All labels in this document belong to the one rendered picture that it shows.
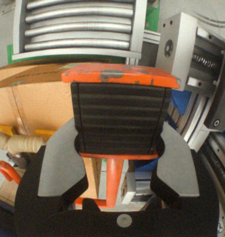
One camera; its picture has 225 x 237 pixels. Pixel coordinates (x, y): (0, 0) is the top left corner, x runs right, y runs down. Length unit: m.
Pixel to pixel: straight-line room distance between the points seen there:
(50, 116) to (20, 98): 0.10
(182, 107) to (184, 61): 0.17
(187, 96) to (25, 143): 0.41
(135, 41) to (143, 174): 0.57
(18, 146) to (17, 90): 0.14
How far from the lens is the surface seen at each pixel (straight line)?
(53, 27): 0.72
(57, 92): 0.28
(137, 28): 0.61
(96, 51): 0.58
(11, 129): 0.42
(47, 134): 0.33
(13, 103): 0.38
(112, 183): 0.20
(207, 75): 0.27
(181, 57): 0.22
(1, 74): 1.02
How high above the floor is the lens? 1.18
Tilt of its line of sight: 58 degrees down
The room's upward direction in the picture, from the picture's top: 176 degrees counter-clockwise
